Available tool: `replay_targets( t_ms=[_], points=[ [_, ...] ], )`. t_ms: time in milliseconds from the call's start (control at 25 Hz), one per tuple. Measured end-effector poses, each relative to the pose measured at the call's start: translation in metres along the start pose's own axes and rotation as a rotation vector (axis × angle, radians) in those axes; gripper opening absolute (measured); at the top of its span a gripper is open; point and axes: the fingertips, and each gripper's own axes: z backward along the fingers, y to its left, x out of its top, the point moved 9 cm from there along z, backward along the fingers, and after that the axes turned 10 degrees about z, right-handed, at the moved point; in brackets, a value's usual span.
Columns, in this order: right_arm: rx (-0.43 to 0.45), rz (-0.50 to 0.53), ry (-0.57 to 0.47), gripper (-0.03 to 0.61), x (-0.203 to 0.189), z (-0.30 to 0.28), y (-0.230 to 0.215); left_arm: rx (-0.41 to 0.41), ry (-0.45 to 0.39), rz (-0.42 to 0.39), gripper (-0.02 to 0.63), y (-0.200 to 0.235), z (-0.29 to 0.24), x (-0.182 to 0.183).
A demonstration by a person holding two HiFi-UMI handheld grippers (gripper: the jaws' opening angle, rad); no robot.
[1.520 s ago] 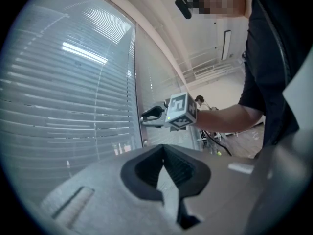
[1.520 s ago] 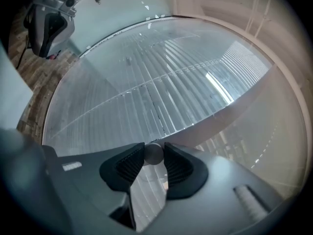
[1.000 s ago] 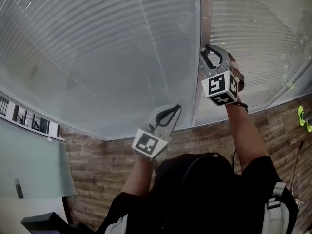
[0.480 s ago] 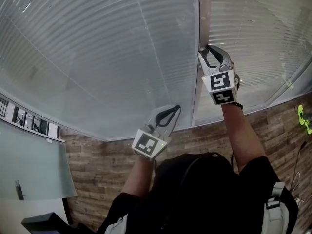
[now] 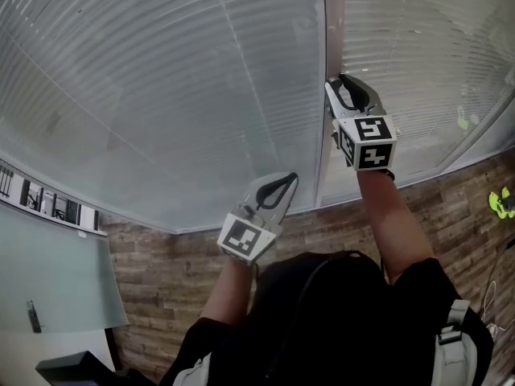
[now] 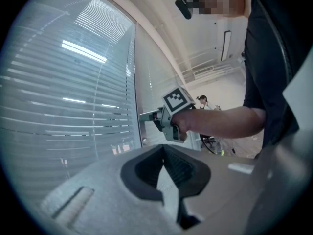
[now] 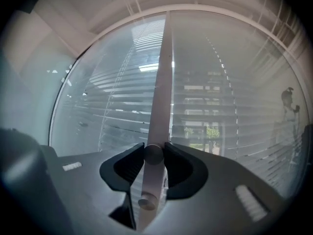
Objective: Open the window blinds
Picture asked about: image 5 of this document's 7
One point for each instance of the black equipment case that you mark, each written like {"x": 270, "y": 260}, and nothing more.
{"x": 80, "y": 370}

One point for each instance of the person's black shirt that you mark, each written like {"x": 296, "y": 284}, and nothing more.
{"x": 342, "y": 328}

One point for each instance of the person's left forearm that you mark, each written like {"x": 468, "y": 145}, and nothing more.
{"x": 229, "y": 296}

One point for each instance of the person's right forearm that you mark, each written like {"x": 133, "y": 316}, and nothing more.
{"x": 390, "y": 223}

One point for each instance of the frosted glass door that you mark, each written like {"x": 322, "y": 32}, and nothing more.
{"x": 52, "y": 272}

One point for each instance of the black metal railing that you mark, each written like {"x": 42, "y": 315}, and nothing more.
{"x": 6, "y": 181}

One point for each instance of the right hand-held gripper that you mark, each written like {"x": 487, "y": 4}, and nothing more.
{"x": 370, "y": 143}

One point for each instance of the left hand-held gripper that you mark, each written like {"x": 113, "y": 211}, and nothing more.
{"x": 246, "y": 237}

